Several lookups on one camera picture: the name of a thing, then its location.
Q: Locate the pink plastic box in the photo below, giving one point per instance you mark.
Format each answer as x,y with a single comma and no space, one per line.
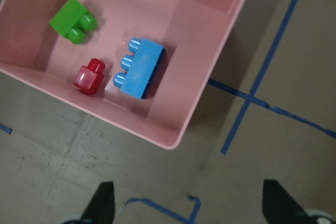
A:
193,33

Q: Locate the red toy block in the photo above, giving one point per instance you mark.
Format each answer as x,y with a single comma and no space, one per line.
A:
90,77

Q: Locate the blue toy block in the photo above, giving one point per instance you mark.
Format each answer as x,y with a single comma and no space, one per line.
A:
139,67

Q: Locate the green toy block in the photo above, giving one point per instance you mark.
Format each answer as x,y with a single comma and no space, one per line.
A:
73,21

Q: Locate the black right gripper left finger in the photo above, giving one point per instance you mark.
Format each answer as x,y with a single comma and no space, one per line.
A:
101,208

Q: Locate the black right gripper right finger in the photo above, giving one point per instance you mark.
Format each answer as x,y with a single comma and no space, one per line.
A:
279,207

